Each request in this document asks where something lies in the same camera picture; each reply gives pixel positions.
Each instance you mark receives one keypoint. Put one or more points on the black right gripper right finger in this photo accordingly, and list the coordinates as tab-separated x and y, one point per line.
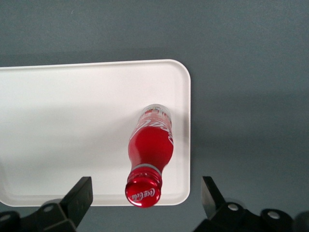
212	200

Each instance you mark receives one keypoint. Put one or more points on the red coke bottle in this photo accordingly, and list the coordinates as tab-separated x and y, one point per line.
149	145

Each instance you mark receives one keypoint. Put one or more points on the pale pink plastic tray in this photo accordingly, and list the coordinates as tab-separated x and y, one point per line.
72	120

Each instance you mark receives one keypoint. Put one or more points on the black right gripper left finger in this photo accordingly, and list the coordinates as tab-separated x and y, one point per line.
77	203

